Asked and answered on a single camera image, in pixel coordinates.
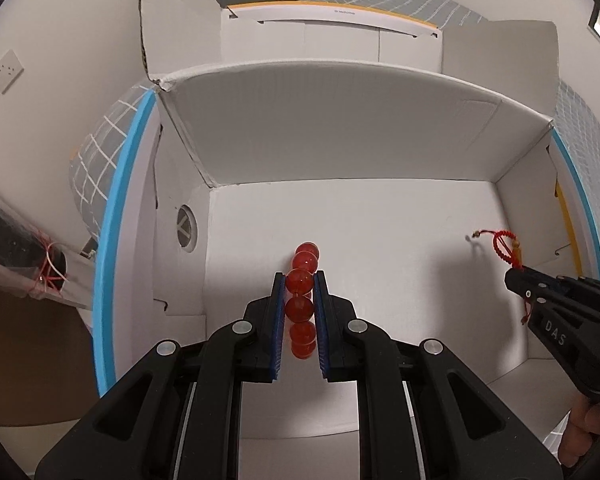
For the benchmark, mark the person's right hand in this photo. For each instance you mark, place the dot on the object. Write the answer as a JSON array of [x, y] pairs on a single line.
[[582, 430]]

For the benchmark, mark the black roll in clear plastic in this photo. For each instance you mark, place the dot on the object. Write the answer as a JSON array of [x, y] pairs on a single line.
[[10, 240]]

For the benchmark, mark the white cardboard box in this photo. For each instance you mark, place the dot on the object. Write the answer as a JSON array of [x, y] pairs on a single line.
[[340, 125]]

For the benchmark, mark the white board with blue edge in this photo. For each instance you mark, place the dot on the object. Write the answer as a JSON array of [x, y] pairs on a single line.
[[122, 220]]

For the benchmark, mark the white wall socket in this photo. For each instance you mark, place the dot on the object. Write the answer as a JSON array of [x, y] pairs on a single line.
[[7, 71]]

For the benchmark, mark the white box with yellow edge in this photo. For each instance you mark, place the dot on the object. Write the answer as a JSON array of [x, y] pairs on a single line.
[[330, 35]]

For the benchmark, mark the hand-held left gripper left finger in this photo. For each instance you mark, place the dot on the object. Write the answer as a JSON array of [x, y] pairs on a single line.
[[278, 320]]

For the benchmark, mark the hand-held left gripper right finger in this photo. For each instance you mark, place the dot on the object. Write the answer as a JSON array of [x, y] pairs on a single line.
[[321, 320]]

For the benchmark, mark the red rubber band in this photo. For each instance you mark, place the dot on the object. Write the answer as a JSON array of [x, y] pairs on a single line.
[[52, 272]]

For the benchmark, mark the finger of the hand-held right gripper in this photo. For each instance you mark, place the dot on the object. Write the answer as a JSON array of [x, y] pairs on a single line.
[[527, 285], [595, 287]]

